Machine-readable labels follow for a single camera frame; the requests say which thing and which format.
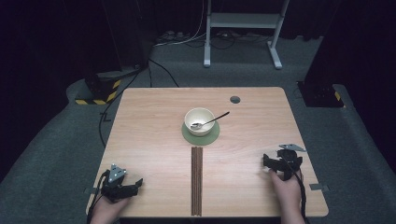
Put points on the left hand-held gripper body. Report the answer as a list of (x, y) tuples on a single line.
[(113, 186)]

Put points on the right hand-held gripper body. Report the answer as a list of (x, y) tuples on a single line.
[(288, 163)]

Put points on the person's left hand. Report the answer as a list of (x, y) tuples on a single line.
[(107, 210)]

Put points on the person's right hand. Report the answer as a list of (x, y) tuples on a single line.
[(288, 193)]

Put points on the grey tape piece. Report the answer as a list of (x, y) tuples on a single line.
[(90, 190), (319, 187)]

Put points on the brown wooden chopstick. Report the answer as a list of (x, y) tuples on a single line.
[(192, 180), (198, 180), (195, 180)]

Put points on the round green coaster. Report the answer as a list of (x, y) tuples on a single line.
[(211, 137)]

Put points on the grey round table grommet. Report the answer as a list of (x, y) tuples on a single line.
[(235, 99)]

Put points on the metal spoon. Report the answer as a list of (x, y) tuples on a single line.
[(209, 121)]

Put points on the cream ceramic bowl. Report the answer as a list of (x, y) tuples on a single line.
[(199, 121)]

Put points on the black stand with striped base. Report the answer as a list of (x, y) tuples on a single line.
[(323, 93), (102, 91)]

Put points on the white metal stand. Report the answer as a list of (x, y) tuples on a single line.
[(244, 20)]

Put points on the power strip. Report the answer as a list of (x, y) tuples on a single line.
[(171, 35)]

